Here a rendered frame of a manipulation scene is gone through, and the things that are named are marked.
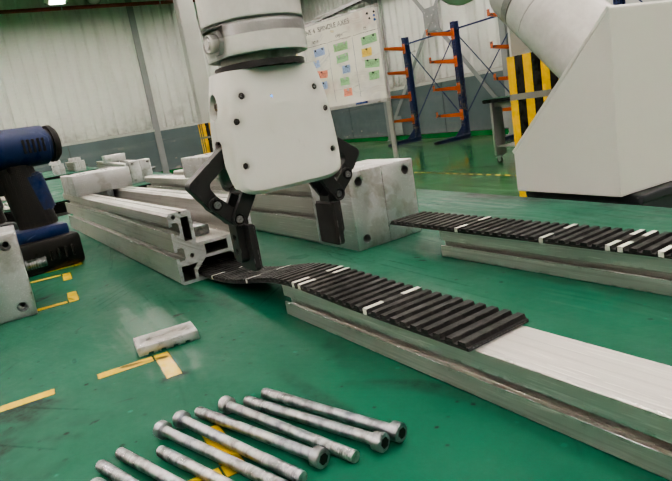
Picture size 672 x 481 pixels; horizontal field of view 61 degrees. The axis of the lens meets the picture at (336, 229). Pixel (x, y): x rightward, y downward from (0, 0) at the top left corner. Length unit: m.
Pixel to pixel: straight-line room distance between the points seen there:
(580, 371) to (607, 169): 0.55
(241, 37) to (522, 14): 0.60
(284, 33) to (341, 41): 6.16
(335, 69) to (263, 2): 6.23
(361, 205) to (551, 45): 0.42
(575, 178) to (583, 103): 0.10
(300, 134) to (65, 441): 0.28
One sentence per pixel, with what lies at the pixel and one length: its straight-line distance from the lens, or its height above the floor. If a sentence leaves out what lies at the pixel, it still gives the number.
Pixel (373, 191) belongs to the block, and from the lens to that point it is 0.68.
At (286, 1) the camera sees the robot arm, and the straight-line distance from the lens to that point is 0.47.
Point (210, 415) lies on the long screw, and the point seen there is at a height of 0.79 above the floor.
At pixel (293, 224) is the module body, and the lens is 0.80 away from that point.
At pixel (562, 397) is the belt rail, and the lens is 0.30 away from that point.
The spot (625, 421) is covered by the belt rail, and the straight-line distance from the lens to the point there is 0.28.
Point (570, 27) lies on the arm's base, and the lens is 0.93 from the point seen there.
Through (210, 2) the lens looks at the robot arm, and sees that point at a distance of 0.47.
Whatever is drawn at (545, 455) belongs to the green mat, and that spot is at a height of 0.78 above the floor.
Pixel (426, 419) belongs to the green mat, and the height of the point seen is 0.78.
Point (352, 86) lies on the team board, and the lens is 6.54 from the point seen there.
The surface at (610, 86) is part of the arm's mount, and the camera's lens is 0.81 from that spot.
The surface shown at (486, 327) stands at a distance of 0.34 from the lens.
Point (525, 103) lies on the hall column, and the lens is 3.96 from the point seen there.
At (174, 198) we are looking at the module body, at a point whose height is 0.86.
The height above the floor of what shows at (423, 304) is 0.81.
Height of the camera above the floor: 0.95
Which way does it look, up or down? 12 degrees down
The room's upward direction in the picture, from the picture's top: 9 degrees counter-clockwise
